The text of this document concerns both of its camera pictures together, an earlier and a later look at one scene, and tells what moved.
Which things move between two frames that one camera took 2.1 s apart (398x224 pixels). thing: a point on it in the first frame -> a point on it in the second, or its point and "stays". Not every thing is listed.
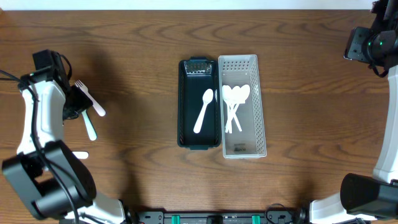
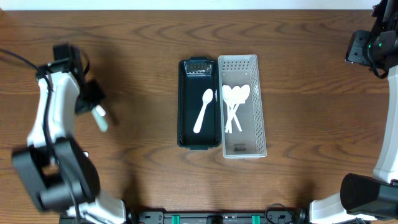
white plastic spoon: x=208 y=95 stays
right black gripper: x=354 y=45 stays
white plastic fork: x=90 y=127 -> x=98 y=113
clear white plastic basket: x=250 y=142 stays
